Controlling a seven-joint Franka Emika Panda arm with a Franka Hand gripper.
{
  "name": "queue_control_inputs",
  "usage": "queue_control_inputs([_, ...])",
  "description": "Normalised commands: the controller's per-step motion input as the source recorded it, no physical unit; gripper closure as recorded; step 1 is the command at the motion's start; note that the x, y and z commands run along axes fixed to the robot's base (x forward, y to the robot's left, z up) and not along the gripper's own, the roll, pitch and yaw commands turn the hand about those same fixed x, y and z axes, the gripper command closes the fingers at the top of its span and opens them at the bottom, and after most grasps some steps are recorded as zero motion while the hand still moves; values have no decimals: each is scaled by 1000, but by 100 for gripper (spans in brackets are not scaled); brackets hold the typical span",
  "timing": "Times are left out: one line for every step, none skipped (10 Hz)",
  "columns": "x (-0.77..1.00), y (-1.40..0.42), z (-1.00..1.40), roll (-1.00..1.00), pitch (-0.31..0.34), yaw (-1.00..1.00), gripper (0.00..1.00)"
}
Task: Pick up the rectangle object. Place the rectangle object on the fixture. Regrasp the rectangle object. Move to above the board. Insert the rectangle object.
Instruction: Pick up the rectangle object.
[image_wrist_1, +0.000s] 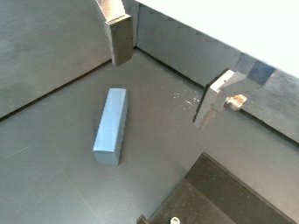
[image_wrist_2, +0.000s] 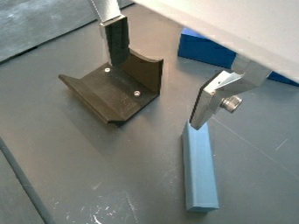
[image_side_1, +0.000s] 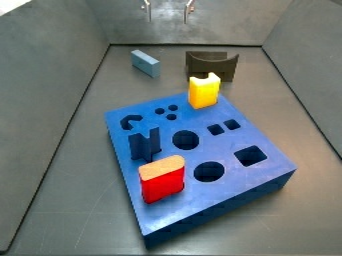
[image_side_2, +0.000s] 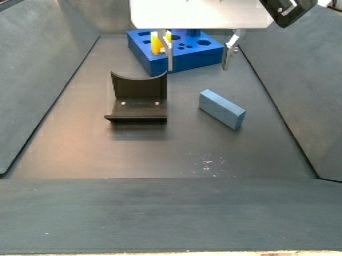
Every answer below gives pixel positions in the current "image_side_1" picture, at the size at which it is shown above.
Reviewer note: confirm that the yellow notched block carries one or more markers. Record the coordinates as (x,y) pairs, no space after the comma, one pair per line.
(204,90)

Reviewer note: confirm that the grey-blue rectangle block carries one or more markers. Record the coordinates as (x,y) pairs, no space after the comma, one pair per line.
(146,63)

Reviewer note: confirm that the black curved fixture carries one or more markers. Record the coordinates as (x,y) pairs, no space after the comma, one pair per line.
(202,62)

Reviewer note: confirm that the dark blue cross block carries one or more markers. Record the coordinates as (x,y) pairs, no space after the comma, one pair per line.
(145,146)

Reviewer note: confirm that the blue shape sorting board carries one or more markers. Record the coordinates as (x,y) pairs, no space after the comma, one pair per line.
(233,164)

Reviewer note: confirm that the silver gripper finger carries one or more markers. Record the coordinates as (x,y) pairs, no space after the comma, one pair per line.
(146,7)
(189,10)

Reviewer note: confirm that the red rounded block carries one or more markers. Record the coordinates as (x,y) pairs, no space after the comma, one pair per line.
(162,178)

